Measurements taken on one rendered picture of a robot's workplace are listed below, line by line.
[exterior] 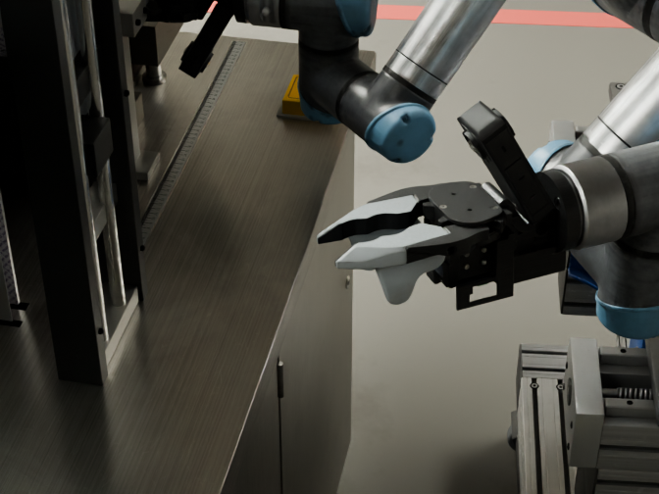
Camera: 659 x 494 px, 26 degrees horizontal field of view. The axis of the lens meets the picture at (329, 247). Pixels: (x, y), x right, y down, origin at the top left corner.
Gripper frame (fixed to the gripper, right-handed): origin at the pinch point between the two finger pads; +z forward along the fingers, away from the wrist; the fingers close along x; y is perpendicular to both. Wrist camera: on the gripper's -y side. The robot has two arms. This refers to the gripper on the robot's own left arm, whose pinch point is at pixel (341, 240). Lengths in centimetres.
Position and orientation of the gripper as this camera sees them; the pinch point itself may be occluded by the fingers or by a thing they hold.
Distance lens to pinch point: 115.0
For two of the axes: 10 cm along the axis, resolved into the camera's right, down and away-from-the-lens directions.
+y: 0.5, 8.6, 5.1
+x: -3.6, -4.6, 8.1
